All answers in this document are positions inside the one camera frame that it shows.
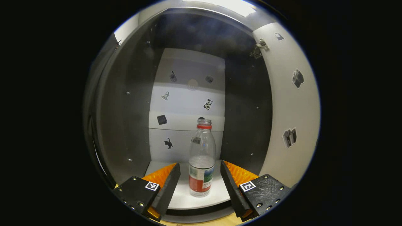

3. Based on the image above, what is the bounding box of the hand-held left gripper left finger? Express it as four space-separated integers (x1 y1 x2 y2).
111 162 181 222

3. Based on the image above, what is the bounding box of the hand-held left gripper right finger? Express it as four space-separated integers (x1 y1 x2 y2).
220 160 291 222

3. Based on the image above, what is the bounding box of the clear bottle with red label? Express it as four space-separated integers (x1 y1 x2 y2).
188 119 217 197

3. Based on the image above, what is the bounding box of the metal door hinge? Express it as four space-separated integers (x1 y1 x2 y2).
250 38 269 59

